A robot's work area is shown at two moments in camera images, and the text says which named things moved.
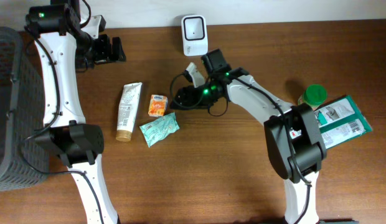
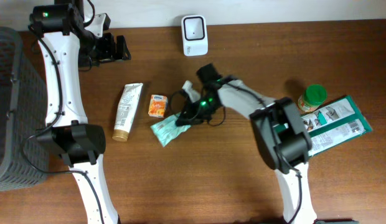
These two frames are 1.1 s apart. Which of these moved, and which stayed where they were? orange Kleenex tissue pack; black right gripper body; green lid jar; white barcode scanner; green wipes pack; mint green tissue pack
Moved: black right gripper body; mint green tissue pack
Stayed: orange Kleenex tissue pack; white barcode scanner; green wipes pack; green lid jar
